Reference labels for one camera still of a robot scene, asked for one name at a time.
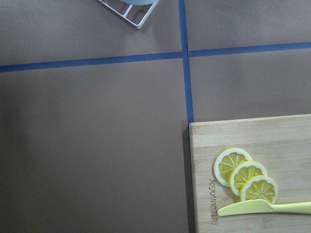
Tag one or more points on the white wire cup rack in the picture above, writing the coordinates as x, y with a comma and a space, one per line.
134, 15

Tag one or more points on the yellow plastic knife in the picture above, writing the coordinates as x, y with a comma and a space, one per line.
262, 206

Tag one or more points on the lemon slice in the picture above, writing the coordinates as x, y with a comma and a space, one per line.
243, 172
226, 161
260, 187

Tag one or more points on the light blue cup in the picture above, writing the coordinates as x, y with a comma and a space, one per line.
139, 2

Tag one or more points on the bamboo cutting board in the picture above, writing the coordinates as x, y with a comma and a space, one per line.
282, 144

